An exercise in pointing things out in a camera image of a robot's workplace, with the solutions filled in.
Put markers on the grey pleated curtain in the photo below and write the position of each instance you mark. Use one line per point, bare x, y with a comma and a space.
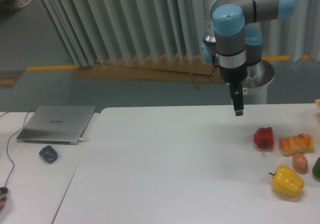
115, 30

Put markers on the red bell pepper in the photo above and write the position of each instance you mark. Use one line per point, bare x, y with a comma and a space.
263, 138

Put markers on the black computer mouse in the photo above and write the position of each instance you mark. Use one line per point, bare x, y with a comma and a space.
3, 190

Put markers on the green bell pepper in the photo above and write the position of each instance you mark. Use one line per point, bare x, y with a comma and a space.
316, 168

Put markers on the wooden basket edge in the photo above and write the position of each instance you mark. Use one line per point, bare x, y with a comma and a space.
317, 102

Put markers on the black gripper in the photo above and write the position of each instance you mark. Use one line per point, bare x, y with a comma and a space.
236, 92

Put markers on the person's hand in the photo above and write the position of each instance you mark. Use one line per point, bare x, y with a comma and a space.
2, 199

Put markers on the silver laptop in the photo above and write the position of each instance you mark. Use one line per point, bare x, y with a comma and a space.
57, 124

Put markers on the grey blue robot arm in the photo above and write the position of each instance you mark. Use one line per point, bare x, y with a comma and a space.
237, 45

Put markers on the braided bread loaf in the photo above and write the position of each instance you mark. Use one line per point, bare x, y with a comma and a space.
296, 144

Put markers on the cardboard sheet on floor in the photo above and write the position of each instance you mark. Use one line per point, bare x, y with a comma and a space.
196, 70

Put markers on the brown egg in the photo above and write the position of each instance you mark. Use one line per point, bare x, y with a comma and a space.
300, 163

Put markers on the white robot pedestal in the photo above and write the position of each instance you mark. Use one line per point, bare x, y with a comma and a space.
255, 84

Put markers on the yellow bell pepper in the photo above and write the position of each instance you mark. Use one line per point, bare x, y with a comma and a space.
286, 181

